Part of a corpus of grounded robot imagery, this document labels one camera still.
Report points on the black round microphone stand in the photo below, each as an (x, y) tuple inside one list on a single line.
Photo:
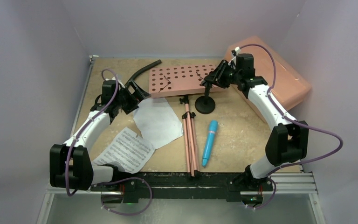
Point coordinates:
[(205, 104)]

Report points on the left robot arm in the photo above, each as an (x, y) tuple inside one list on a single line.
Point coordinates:
[(70, 166)]

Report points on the blank white paper sheet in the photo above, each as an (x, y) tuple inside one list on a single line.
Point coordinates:
[(157, 122)]

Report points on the pink perforated music stand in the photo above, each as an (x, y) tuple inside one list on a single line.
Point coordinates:
[(182, 81)]

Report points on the black foam tube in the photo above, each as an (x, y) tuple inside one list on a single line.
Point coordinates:
[(142, 70)]

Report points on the blue toy microphone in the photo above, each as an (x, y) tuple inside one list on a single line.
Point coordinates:
[(212, 129)]

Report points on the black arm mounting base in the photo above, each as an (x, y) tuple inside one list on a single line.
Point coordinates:
[(232, 187)]

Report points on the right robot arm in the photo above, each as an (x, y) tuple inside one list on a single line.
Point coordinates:
[(288, 140)]

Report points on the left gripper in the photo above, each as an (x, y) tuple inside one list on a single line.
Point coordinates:
[(139, 95)]

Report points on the pink plastic storage box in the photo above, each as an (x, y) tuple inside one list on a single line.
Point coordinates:
[(290, 87)]

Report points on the aluminium frame rail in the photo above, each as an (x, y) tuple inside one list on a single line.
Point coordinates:
[(295, 202)]

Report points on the printed sheet music page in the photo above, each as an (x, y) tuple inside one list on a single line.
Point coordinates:
[(128, 151)]

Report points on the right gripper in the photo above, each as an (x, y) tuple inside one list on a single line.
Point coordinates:
[(217, 77)]

